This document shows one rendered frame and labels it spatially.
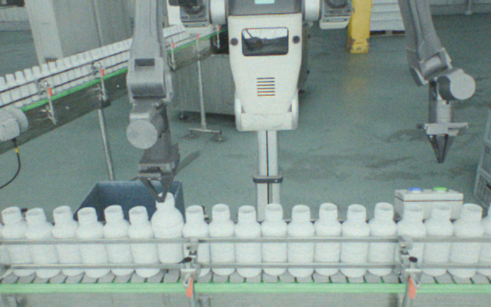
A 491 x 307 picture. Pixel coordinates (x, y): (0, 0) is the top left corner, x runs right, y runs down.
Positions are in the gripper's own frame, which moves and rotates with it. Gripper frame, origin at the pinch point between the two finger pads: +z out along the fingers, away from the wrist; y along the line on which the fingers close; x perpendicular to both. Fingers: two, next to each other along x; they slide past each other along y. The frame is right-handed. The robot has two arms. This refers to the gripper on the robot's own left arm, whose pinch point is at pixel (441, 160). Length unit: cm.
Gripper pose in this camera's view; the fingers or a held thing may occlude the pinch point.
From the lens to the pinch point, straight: 122.0
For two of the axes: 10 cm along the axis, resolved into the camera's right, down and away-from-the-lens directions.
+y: 10.0, -0.2, -0.6
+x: 0.6, -0.8, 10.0
